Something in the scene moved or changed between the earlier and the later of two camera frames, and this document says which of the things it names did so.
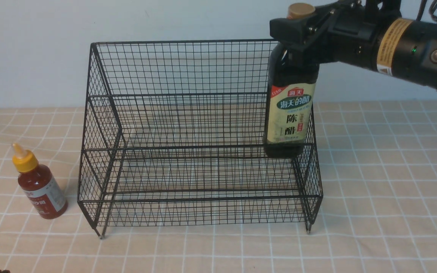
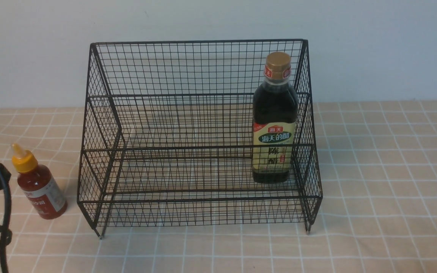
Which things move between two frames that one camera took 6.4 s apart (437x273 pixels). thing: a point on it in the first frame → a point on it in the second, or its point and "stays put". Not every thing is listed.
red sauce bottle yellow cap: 40,184 stays put
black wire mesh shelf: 175,135 stays put
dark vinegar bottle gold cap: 291,93 → 275,121
